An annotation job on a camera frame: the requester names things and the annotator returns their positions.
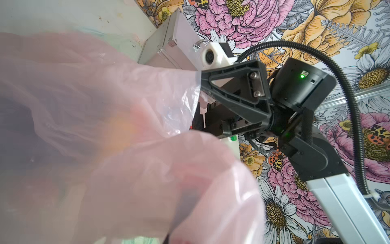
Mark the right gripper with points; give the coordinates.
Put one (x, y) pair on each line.
(244, 104)

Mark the pink plastic bag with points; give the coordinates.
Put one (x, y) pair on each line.
(96, 148)

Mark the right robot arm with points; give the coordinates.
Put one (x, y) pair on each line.
(316, 162)

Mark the white bottle green cap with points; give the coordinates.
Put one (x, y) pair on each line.
(233, 143)

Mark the silver metal case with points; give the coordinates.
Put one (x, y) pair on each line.
(174, 45)

